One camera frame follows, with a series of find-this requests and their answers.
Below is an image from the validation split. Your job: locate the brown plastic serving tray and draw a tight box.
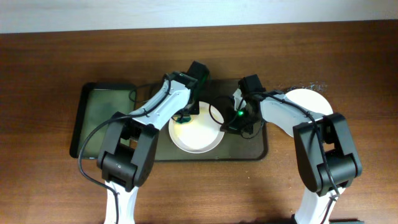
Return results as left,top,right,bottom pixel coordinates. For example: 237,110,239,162
155,80,268,162

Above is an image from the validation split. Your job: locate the green and yellow sponge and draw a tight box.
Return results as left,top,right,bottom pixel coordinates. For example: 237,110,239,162
173,115,192,124

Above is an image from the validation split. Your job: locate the small black sponge tray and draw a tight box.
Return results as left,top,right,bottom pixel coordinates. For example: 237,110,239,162
69,82,135,159

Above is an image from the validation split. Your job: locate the white plate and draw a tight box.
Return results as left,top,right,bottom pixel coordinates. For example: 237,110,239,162
279,88,334,138
168,101,224,154

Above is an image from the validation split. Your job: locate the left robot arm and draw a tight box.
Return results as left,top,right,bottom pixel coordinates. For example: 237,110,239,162
96,72,208,223

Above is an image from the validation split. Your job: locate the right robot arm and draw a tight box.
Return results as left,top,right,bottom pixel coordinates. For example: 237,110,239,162
220,90,363,223

